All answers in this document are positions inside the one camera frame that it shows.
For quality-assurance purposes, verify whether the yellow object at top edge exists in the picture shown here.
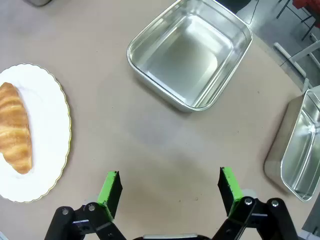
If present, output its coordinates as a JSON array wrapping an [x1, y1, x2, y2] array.
[[0, 63, 72, 204]]

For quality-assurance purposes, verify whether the black-legged red chair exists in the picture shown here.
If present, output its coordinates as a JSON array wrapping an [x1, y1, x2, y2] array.
[[276, 0, 320, 42]]

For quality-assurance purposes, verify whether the rectangular metal container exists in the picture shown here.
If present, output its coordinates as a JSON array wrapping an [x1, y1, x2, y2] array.
[[126, 0, 254, 113], [263, 89, 320, 202]]

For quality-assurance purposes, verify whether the white tubular frame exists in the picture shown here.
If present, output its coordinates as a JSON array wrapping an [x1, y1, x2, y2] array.
[[273, 40, 320, 94]]

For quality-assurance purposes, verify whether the thin black floor cable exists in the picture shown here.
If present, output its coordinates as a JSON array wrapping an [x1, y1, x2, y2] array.
[[248, 0, 259, 25]]

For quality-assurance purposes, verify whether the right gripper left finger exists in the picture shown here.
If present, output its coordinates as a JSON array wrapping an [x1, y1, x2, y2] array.
[[44, 170, 128, 240]]

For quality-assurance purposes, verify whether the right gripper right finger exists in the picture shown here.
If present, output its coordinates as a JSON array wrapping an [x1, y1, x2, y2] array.
[[212, 166, 300, 240]]

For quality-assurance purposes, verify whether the golden brown croissant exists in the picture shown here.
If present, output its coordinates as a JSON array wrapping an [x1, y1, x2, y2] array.
[[0, 82, 33, 175]]

